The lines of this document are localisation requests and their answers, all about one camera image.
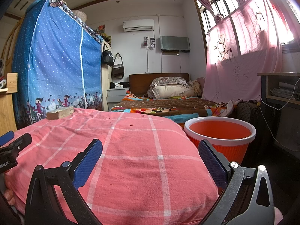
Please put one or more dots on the pink checked blanket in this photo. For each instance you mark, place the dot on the pink checked blanket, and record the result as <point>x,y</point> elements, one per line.
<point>129,157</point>

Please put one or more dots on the hanging photo cards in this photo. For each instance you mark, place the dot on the hanging photo cards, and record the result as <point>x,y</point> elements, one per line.
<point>151,43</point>

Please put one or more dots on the black cloth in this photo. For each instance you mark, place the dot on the black cloth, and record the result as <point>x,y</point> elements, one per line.
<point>126,84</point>

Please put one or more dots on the wall socket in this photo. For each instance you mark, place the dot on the wall socket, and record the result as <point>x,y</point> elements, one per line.
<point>145,42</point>

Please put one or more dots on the white nightstand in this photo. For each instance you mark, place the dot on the white nightstand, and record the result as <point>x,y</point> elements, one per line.
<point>117,96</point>

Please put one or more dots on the barred window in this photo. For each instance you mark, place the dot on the barred window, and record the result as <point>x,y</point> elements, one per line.
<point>218,4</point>

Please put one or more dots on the orange plastic bin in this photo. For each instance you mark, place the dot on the orange plastic bin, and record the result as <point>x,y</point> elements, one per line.
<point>220,131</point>

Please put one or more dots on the pink window cloth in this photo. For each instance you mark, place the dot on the pink window cloth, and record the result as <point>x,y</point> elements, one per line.
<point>246,63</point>

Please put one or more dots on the paper stack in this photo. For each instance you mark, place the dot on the paper stack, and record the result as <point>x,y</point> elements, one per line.
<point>283,90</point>

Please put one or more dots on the dark side desk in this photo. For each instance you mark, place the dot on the dark side desk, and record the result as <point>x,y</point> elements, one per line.
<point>279,75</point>

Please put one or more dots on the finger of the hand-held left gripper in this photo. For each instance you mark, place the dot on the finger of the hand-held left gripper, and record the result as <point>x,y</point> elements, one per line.
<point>7,138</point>
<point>22,141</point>

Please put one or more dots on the white tissue box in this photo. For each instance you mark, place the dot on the white tissue box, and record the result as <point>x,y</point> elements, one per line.
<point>119,85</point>

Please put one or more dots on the black handbag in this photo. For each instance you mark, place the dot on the black handbag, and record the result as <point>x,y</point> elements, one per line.
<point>107,56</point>

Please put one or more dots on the wooden arched frame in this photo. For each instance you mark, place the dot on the wooden arched frame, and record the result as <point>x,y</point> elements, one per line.
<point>9,46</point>

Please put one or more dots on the light wooden shelf unit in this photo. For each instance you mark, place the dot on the light wooden shelf unit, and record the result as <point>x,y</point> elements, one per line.
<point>8,105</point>

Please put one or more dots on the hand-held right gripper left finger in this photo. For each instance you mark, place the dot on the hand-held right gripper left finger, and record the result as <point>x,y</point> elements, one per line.
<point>89,164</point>

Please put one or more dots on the blue dotted fabric wardrobe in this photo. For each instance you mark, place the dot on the blue dotted fabric wardrobe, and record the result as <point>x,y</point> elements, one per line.
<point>54,63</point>

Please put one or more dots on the white cupboard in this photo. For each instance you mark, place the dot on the white cupboard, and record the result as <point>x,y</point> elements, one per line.
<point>105,86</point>

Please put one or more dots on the beige crumpled cloth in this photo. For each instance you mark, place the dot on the beige crumpled cloth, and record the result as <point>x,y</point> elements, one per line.
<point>194,88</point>

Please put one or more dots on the dark side shelf with papers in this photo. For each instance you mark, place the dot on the dark side shelf with papers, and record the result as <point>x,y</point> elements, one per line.
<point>266,119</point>

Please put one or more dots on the brown shoulder bag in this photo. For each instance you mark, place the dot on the brown shoulder bag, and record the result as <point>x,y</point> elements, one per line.
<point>118,70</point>

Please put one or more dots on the thick old book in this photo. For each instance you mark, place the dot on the thick old book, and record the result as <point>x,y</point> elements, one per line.
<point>61,113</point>

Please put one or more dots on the floral pillow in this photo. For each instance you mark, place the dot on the floral pillow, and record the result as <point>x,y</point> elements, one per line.
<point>168,80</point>

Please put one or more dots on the colourful clutter pile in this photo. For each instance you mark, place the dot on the colourful clutter pile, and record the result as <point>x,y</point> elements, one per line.
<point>104,34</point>

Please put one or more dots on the person's left hand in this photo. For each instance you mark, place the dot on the person's left hand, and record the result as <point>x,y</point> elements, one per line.
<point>9,195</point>

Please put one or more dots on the small white rack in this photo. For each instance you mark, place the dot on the small white rack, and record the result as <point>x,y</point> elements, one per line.
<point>2,83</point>

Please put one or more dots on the pale woven basket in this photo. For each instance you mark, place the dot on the pale woven basket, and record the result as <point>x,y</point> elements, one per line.
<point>79,16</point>

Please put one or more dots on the pink garment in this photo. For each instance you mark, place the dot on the pink garment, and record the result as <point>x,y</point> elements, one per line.
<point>277,216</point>

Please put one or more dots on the brown wooden headboard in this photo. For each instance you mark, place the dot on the brown wooden headboard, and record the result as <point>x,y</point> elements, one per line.
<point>140,82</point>

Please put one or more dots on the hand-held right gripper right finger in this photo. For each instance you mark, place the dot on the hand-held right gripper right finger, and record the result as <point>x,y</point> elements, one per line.
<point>214,164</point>

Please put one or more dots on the beige pillow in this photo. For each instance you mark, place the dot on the beige pillow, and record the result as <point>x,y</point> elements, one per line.
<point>171,91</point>

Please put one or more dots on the covered wall television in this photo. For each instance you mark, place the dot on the covered wall television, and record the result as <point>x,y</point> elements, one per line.
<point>174,43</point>

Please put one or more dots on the colourful patterned bedspread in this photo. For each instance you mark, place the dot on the colourful patterned bedspread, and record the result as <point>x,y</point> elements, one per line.
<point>175,105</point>

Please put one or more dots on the white air conditioner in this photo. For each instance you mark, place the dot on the white air conditioner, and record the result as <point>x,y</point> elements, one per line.
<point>138,25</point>

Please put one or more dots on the black mesh fan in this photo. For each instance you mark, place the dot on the black mesh fan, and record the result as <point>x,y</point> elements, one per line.
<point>247,113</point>

